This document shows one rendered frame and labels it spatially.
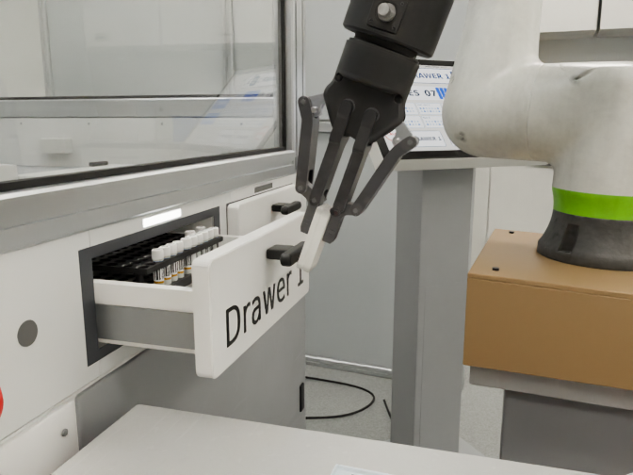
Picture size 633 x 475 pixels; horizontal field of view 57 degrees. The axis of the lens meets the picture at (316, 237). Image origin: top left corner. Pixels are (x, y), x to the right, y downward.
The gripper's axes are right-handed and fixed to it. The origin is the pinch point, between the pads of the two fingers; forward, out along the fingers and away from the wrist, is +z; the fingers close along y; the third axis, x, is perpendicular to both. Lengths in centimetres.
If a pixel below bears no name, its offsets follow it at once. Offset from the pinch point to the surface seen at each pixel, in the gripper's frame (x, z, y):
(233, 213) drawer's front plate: 16.9, 6.6, -16.0
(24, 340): -21.9, 11.2, -15.3
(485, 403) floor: 154, 80, 51
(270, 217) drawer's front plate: 29.8, 8.8, -14.4
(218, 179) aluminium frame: 15.2, 2.4, -19.0
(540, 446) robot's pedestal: 15.7, 18.7, 33.9
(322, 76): 171, -11, -55
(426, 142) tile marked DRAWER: 79, -8, 0
